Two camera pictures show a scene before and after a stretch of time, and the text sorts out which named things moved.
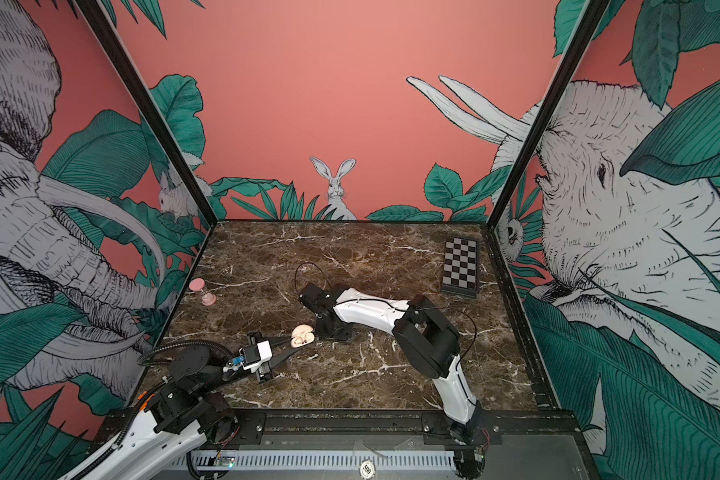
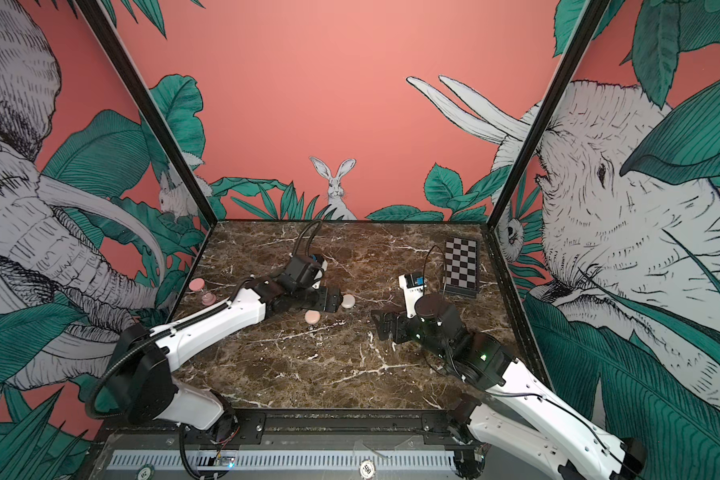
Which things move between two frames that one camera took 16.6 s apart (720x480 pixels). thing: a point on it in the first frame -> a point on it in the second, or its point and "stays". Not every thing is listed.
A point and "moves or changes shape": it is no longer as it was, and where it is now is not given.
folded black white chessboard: [460, 273] stays
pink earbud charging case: [302, 334] moves or changes shape
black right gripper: [321, 333] -> [392, 318]
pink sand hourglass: [198, 284] stays
